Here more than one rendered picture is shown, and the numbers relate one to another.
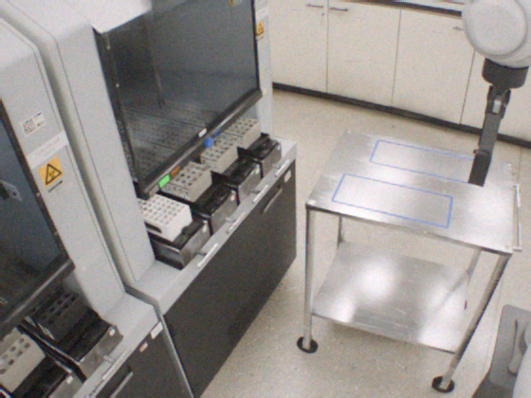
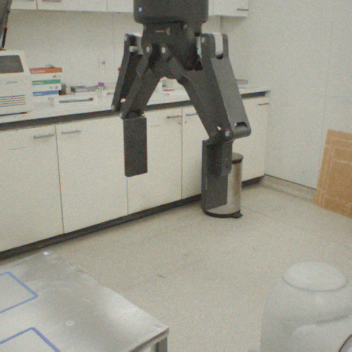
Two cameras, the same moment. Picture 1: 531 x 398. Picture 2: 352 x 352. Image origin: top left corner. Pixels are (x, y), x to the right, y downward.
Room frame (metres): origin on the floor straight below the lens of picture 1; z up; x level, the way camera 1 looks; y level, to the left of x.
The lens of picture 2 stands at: (0.50, 0.02, 1.35)
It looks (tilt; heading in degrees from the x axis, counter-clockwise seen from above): 17 degrees down; 289
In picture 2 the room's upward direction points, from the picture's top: straight up
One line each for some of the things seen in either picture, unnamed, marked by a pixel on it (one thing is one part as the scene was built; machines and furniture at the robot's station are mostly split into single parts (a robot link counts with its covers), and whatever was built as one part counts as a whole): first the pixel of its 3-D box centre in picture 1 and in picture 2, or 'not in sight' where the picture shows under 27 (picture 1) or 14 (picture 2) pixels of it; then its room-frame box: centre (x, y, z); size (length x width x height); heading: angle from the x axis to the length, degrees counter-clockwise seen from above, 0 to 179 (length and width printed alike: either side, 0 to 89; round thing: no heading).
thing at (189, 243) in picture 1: (114, 210); not in sight; (1.08, 0.47, 0.78); 0.73 x 0.14 x 0.09; 58
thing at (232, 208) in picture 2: not in sight; (223, 183); (1.21, -3.22, 0.23); 0.38 x 0.31 x 0.46; 148
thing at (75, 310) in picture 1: (66, 317); not in sight; (0.62, 0.48, 0.85); 0.12 x 0.02 x 0.06; 149
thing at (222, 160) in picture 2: (482, 161); (229, 150); (0.58, -0.37, 1.25); 0.03 x 0.01 x 0.05; 148
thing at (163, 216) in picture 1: (141, 209); not in sight; (1.01, 0.35, 0.83); 0.30 x 0.10 x 0.06; 58
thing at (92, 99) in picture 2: not in sight; (73, 100); (2.08, -2.55, 0.93); 0.30 x 0.10 x 0.06; 50
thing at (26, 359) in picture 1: (20, 365); not in sight; (0.49, 0.56, 0.85); 0.12 x 0.02 x 0.06; 149
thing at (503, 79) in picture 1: (501, 84); (170, 31); (0.65, -0.42, 1.36); 0.08 x 0.07 x 0.09; 148
